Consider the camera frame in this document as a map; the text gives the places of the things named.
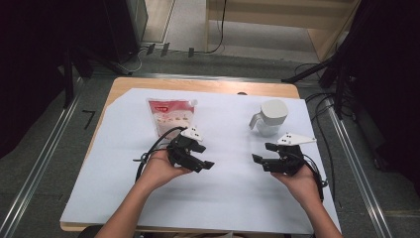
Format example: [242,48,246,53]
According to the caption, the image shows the black upright post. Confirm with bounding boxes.
[62,49,75,109]

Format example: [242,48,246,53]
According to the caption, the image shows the person's left hand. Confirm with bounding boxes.
[142,150,192,191]

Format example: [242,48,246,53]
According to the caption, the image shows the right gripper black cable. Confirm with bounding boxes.
[303,153,330,202]

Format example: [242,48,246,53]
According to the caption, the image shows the person's right hand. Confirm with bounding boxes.
[270,165,323,206]

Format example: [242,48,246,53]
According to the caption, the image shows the white table sheet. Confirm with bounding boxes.
[59,87,342,235]

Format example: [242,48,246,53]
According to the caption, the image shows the wooden table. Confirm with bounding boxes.
[59,76,301,233]

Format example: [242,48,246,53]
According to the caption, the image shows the black cabinet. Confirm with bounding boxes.
[102,0,149,64]

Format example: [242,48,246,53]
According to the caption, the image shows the white lidded glass jar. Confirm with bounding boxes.
[249,98,289,137]

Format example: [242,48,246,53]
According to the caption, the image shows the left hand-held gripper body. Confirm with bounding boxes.
[166,126,204,167]

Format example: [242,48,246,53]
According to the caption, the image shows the red and white spout pouch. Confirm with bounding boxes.
[146,97,198,138]

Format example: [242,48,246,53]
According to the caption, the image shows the white floor cable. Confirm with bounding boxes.
[123,48,149,74]

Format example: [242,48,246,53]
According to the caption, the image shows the light wooden furniture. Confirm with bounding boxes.
[205,0,362,62]

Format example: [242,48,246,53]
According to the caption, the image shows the hanging black cable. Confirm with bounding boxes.
[206,0,228,55]

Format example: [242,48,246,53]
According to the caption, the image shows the metal floor rail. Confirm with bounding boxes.
[325,98,394,238]
[0,78,84,238]

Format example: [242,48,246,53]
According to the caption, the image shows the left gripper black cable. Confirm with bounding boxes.
[133,126,187,182]

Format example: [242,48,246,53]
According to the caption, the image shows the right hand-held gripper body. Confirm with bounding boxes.
[276,132,317,177]

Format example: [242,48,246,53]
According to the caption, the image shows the black floor cables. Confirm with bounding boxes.
[294,62,356,201]

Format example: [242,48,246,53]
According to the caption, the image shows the black metal stand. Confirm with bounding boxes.
[281,0,380,120]

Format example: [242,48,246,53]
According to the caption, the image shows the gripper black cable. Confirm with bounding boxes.
[133,126,187,182]
[303,153,330,202]

